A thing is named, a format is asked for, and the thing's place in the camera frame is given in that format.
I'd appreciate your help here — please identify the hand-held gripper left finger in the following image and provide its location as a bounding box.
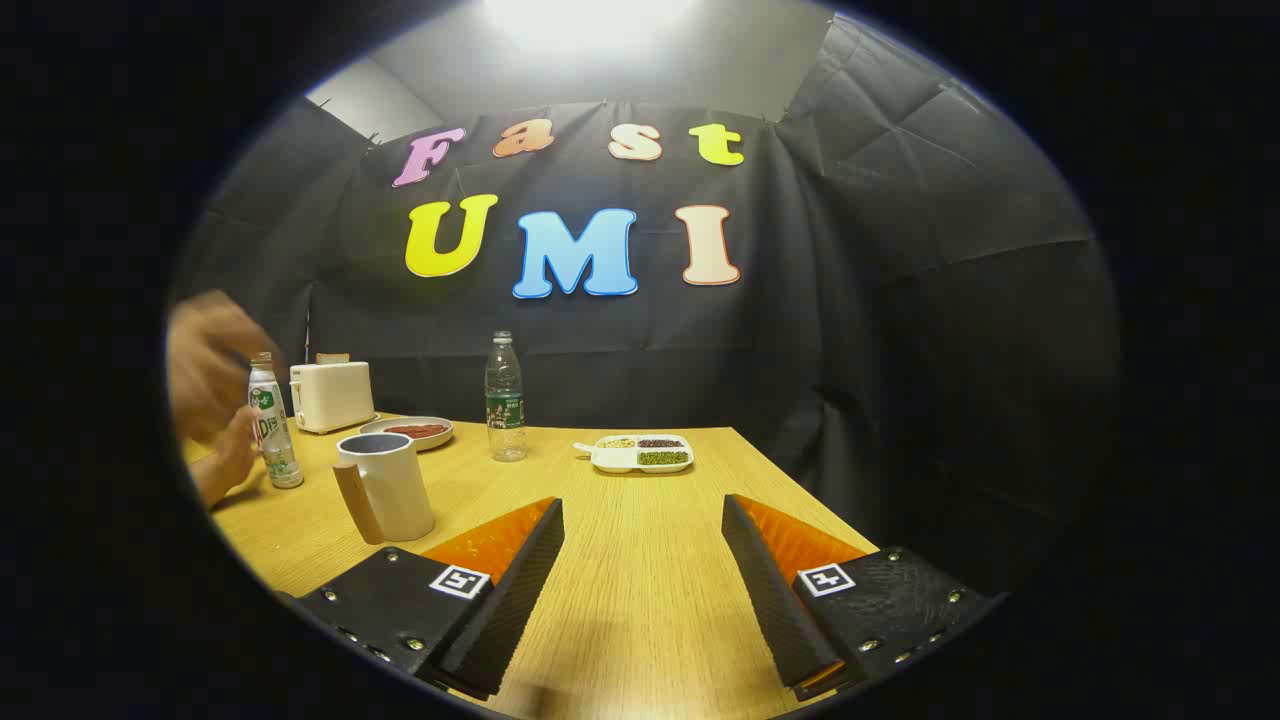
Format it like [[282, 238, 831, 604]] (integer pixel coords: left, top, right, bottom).
[[290, 497, 566, 701]]

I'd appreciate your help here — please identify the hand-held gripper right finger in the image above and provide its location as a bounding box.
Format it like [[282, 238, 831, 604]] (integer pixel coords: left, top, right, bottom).
[[721, 493, 1001, 703]]

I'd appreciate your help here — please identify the white cup with wooden handle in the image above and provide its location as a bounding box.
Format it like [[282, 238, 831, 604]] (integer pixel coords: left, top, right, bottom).
[[332, 432, 436, 546]]

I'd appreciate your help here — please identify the white juice bottle green label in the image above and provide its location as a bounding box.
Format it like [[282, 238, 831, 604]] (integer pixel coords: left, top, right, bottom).
[[248, 352, 305, 490]]

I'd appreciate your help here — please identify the clear plastic water bottle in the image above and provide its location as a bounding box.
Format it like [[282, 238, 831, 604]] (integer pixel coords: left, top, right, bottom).
[[485, 331, 528, 463]]

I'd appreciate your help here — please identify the wooden table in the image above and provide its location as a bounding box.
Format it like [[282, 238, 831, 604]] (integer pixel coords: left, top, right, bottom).
[[185, 415, 881, 720]]

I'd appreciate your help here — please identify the white divided dish with beans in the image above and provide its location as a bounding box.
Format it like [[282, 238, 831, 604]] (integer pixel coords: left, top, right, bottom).
[[573, 433, 695, 475]]

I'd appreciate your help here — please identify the round grey plate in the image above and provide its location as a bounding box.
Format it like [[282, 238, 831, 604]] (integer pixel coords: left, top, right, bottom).
[[358, 416, 455, 452]]

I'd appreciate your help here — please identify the black backdrop cloth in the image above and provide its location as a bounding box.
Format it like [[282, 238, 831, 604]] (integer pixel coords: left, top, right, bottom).
[[170, 15, 1121, 601]]

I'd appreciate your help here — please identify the cream toaster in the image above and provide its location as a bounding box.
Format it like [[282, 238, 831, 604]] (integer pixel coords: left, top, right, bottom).
[[289, 361, 379, 435]]

